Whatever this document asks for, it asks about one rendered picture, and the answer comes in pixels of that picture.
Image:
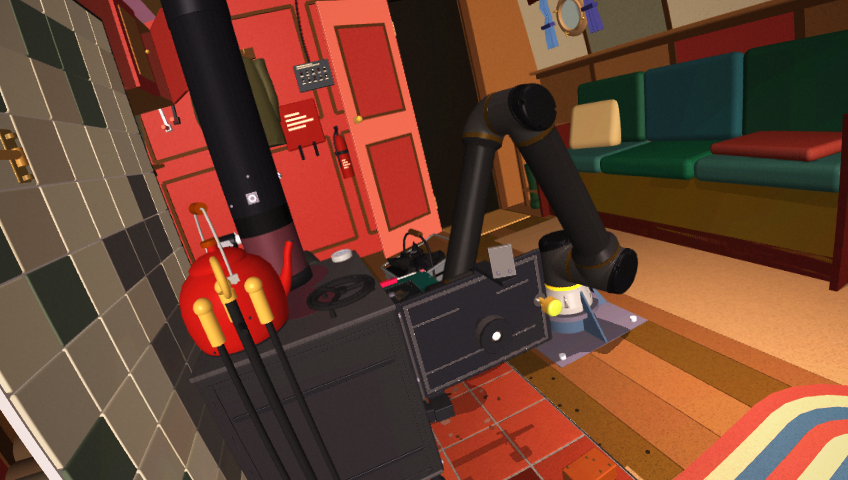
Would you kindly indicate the black stove door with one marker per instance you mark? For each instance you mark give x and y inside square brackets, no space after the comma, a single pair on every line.
[457,318]

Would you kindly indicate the brass wall hook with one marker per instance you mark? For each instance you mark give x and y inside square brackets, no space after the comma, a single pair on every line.
[14,158]

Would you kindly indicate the black round hob wheel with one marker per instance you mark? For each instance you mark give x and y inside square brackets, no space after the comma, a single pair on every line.
[341,295]

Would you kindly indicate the grey damper knob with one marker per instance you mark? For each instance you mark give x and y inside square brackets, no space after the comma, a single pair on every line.
[252,198]

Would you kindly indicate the brass porthole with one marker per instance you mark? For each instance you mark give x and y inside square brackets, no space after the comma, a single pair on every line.
[570,14]

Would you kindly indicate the blue wall ornament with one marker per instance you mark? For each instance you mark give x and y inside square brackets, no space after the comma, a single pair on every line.
[547,25]
[593,16]

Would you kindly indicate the striped rug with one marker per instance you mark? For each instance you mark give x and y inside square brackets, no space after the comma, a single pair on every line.
[768,440]

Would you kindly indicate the red kettle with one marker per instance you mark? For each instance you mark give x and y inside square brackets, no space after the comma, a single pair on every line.
[228,311]

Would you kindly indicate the yellow latch knob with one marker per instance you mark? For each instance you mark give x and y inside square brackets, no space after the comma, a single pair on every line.
[550,306]

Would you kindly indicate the black round air spinner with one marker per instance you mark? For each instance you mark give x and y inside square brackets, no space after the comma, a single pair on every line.
[494,335]

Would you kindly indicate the wooden bench sofa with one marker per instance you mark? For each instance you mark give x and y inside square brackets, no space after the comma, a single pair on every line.
[729,212]

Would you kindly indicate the red flat cushion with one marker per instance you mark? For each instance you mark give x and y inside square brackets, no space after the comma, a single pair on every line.
[775,146]

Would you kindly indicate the red fire extinguisher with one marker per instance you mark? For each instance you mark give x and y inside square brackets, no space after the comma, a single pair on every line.
[343,156]

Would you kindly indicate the olive hanging bag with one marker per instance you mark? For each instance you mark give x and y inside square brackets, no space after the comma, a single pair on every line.
[260,93]

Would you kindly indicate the red wall cupboard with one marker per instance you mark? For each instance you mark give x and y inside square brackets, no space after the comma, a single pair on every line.
[149,50]

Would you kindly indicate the green back cushion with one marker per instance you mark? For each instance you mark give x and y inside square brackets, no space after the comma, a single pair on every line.
[795,83]
[616,89]

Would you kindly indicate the orange brick block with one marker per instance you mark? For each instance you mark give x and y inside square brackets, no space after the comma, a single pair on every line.
[590,467]

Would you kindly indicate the red panelled door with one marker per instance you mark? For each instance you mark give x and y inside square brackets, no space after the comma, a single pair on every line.
[378,132]

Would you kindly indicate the red notice box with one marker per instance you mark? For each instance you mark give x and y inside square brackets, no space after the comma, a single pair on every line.
[301,124]

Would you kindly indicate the dark grey button panel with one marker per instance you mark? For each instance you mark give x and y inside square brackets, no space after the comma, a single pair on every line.
[313,75]

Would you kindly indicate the teal back cushion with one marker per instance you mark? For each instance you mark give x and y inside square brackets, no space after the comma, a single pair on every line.
[692,96]

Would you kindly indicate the white round disc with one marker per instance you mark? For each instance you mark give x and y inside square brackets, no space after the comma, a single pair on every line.
[341,255]

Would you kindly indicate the black flue pipe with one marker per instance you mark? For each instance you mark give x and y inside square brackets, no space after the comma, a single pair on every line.
[218,119]

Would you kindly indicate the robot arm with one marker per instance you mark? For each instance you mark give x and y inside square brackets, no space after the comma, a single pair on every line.
[563,172]

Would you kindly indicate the cream pillow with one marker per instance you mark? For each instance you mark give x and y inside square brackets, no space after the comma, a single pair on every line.
[595,124]

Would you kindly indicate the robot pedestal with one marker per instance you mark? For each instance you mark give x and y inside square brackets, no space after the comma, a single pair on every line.
[583,326]

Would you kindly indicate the black stove body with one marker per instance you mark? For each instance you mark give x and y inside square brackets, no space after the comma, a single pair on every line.
[331,384]

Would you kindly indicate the grey plate on door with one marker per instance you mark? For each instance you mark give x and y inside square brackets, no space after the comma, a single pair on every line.
[501,263]

